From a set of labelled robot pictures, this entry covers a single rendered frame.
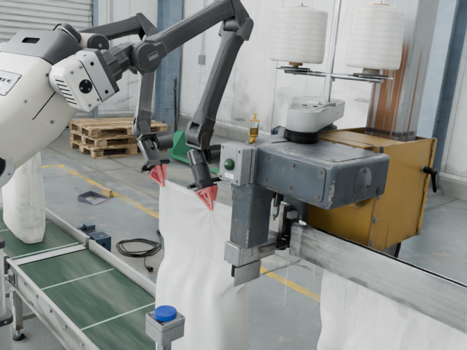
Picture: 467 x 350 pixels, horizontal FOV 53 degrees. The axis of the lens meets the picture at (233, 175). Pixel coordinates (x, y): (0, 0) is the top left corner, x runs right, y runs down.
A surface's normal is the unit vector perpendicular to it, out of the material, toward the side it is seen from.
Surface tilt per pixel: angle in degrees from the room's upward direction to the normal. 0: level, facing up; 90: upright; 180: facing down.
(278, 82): 90
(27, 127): 115
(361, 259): 90
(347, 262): 90
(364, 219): 90
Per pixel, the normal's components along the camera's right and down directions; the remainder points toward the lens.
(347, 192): 0.68, 0.23
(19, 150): 0.28, 0.65
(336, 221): -0.72, 0.12
